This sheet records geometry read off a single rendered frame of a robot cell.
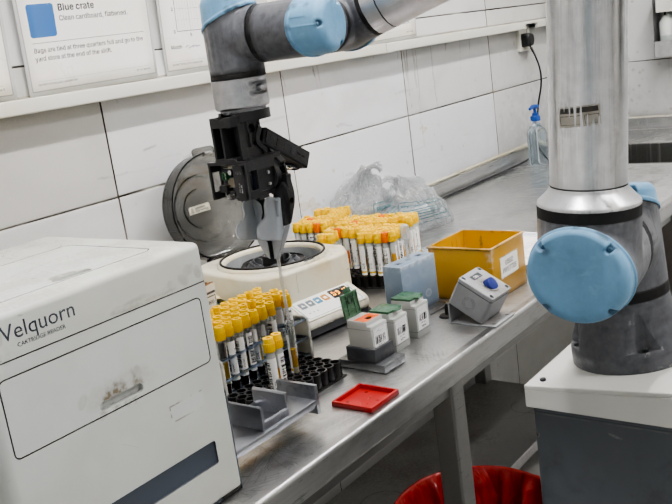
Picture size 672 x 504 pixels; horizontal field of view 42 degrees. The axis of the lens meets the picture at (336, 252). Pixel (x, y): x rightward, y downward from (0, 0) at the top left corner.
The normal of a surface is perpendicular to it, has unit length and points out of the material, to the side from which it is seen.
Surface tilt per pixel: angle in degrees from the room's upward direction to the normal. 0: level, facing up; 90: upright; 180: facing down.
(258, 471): 0
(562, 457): 90
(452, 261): 90
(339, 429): 0
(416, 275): 90
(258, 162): 90
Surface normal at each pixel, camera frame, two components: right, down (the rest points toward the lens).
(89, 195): 0.80, 0.04
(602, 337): -0.69, -0.04
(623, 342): -0.40, -0.06
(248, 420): -0.59, 0.26
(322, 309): 0.18, -0.84
